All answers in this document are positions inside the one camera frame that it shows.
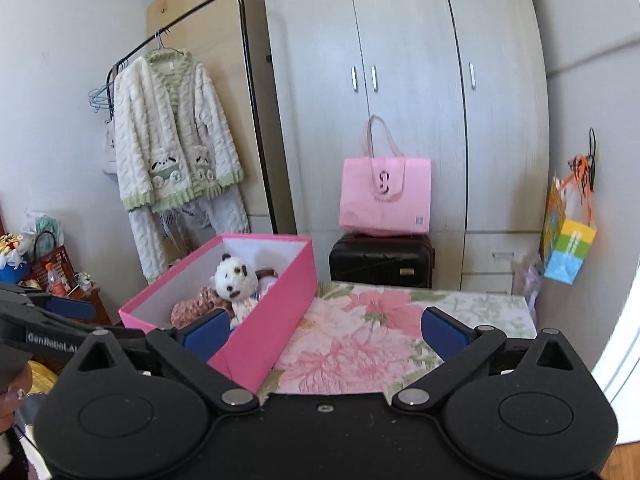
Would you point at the wooden nightstand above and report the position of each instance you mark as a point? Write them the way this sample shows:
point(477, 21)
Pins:
point(102, 310)

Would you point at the canvas tote bag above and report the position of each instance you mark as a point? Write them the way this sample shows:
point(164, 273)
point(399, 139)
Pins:
point(110, 152)

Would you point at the fluffy white green cardigan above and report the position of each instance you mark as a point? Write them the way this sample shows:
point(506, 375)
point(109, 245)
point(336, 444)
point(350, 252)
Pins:
point(165, 120)

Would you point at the black clothes rack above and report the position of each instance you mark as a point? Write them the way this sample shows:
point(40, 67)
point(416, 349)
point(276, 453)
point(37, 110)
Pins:
point(262, 160)

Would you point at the small white trinket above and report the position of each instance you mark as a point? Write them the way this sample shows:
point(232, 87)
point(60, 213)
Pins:
point(82, 280)

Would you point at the colourful gift bag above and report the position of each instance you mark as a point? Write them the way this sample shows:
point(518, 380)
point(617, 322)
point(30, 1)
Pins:
point(570, 250)

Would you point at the orange drink bottle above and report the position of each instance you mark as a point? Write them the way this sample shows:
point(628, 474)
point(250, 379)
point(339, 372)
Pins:
point(54, 282)

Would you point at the plastic bag of green tissues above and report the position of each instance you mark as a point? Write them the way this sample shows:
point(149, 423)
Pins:
point(44, 227)

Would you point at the flower bouquet in blue box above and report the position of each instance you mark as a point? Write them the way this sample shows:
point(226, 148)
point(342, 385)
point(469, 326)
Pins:
point(12, 260)

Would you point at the panda plush toy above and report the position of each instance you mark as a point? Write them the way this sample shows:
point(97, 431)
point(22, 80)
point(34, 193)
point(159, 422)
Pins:
point(232, 280)

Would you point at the clear plastic bag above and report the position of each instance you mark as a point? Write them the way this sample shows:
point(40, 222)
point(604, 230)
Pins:
point(530, 280)

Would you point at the white door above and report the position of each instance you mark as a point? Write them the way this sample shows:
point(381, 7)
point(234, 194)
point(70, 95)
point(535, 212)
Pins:
point(622, 320)

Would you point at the pink floral cloth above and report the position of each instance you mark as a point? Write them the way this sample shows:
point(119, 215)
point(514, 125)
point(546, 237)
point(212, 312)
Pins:
point(192, 305)

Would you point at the pink cardboard box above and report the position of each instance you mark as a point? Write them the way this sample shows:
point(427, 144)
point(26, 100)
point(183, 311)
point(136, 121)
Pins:
point(270, 340)

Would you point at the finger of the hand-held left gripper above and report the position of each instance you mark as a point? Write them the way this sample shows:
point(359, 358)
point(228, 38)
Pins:
point(75, 310)
point(45, 321)

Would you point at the pink tote bag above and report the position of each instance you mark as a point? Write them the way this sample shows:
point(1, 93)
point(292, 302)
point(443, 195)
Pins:
point(385, 205)

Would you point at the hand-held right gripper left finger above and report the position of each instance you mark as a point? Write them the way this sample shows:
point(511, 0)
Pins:
point(205, 332)

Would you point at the black suitcase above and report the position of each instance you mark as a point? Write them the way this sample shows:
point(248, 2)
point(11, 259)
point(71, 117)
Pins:
point(380, 260)

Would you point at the person's left hand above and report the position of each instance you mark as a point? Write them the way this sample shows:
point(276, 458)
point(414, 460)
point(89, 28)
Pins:
point(10, 400)

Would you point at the purple plush toy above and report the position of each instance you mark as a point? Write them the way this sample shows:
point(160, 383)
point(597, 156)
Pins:
point(267, 289)

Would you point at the white wardrobe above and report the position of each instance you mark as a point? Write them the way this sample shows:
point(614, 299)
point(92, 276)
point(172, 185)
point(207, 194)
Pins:
point(410, 35)

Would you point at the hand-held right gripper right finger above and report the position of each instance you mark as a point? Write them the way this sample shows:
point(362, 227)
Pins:
point(442, 335)

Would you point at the light wooden cabinet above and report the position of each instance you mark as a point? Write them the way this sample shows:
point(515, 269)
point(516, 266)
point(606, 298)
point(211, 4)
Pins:
point(210, 35)

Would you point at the orange ribbons and black ties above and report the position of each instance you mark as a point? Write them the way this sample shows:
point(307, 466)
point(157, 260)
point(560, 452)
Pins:
point(580, 165)

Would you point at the floral tablecloth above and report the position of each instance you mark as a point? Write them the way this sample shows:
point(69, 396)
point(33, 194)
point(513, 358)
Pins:
point(360, 330)

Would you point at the fluffy white pajama pants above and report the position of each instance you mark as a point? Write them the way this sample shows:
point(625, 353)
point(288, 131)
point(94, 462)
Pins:
point(225, 215)

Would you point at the yellow blanket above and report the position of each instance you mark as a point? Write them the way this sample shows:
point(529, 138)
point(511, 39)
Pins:
point(42, 377)

